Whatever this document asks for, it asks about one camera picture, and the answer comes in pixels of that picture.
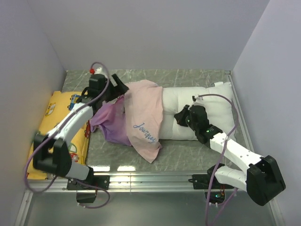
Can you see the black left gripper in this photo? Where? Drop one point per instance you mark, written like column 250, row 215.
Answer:
column 118, row 90

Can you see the white pillow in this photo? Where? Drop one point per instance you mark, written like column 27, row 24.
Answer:
column 219, row 111

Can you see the aluminium frame rail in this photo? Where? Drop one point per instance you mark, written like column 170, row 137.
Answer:
column 156, row 182

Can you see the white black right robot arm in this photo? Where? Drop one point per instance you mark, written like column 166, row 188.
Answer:
column 259, row 176

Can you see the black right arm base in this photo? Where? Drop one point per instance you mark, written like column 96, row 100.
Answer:
column 217, row 195

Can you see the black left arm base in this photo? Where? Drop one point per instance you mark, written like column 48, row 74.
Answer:
column 87, row 191

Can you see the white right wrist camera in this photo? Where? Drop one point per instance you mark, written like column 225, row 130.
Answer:
column 197, row 98

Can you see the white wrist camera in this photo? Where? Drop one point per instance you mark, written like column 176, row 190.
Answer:
column 197, row 98
column 99, row 70

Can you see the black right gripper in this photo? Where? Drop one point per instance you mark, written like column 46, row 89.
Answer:
column 180, row 117

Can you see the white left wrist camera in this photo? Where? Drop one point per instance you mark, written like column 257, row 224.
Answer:
column 99, row 70

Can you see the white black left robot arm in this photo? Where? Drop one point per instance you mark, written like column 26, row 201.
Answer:
column 51, row 153

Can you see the pink purple pillowcase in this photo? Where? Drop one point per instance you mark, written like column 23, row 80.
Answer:
column 134, row 119

